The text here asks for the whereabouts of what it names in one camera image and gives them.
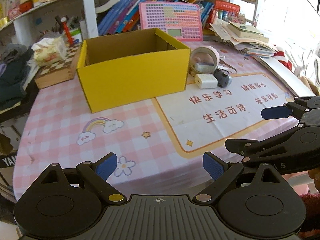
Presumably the white power adapter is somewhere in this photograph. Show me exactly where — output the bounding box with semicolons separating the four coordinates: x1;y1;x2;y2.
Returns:
195;74;218;89

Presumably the clear tape roll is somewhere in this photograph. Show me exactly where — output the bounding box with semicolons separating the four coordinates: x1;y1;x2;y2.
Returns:
189;46;220;74

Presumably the red white striped sock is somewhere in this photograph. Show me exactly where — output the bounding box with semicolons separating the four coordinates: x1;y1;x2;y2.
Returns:
273;50;292;71

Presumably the pink printed table mat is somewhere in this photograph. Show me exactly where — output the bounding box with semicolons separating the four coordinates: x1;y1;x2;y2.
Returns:
13;42;297;198

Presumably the pile of papers and books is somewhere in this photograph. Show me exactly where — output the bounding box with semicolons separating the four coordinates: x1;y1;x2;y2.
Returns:
210;22;278;58

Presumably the yellow cardboard box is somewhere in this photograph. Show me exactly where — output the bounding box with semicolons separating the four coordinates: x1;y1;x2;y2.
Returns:
76;28;190;113

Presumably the wooden chessboard box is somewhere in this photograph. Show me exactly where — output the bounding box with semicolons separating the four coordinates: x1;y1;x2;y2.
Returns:
35;43;82;89

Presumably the red book box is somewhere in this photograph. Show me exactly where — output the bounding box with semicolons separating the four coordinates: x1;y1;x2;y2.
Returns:
206;0;240;29

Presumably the floral tissue pack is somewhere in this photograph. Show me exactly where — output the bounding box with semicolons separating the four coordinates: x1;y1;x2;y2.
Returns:
31;35;67;67

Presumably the pink toy keyboard tablet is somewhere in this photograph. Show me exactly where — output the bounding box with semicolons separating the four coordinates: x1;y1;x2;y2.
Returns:
139;2;203;42

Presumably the pile of clothes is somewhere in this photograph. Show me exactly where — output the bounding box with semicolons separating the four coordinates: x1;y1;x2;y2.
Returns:
1;43;34;111

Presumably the red pen in holder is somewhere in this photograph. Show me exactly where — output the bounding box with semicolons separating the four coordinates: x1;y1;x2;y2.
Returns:
60;17;73;46

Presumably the row of blue books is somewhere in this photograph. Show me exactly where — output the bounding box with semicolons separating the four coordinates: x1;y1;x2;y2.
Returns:
97;0;186;36

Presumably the white shelf post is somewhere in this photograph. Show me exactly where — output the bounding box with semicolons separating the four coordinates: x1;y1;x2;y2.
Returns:
83;0;99;38

